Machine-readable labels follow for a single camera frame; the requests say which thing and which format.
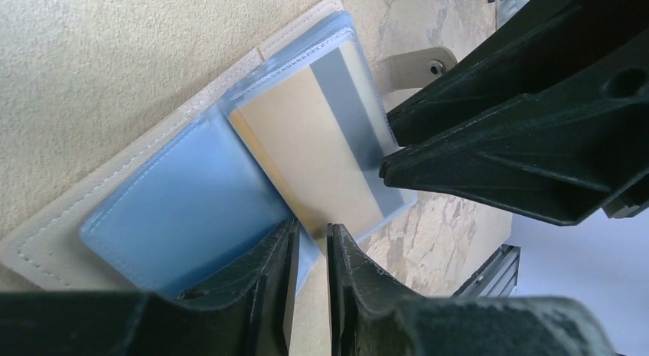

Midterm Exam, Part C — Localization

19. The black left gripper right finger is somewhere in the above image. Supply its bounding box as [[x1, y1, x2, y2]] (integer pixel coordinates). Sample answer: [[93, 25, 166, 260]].
[[327, 224, 614, 355]]

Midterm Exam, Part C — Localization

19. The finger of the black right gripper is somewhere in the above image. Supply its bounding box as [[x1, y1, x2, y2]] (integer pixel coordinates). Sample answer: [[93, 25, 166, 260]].
[[379, 32, 648, 226], [388, 0, 648, 147]]

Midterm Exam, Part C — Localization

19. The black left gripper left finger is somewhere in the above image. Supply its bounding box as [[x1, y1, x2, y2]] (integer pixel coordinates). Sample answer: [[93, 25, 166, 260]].
[[1, 220, 299, 355]]

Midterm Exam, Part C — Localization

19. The beige leather card holder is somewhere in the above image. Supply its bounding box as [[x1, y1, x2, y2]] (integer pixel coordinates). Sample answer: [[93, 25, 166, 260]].
[[0, 0, 460, 300]]

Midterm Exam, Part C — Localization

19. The aluminium frame rail right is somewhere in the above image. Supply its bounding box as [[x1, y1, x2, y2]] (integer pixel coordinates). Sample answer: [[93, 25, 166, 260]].
[[452, 244, 520, 297]]

